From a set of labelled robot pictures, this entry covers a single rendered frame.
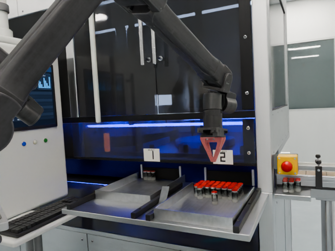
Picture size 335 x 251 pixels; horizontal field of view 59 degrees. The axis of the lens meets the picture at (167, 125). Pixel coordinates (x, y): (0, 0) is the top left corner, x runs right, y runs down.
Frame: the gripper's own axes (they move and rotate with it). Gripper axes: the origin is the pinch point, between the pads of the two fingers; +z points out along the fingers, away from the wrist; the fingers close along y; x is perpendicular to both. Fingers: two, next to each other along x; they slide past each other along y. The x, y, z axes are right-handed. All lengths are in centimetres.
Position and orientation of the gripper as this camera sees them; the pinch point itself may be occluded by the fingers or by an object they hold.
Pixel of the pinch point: (213, 159)
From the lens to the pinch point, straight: 90.5
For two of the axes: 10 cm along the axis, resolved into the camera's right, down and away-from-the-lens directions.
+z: 0.0, 10.0, -0.7
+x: -8.9, 0.4, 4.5
